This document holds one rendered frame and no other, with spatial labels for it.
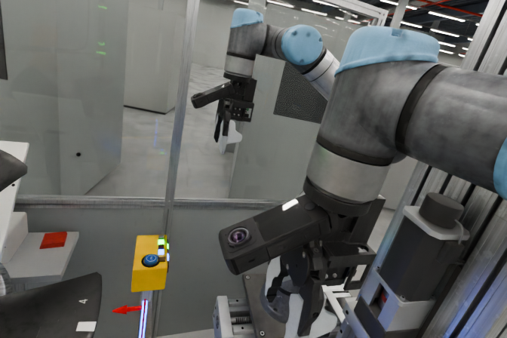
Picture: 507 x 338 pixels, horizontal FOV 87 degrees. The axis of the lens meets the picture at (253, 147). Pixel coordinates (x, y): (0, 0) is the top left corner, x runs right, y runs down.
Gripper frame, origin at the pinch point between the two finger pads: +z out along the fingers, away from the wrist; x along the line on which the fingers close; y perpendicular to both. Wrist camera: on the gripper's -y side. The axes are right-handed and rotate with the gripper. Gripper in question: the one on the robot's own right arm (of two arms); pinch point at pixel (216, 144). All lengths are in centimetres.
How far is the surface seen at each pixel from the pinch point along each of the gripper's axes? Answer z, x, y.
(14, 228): 51, 31, -62
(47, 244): 60, 32, -52
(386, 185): 109, 187, 295
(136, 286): 47, -3, -18
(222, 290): 110, 45, 29
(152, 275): 43.4, -3.5, -13.7
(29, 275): 62, 19, -53
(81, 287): 29.3, -18.6, -29.1
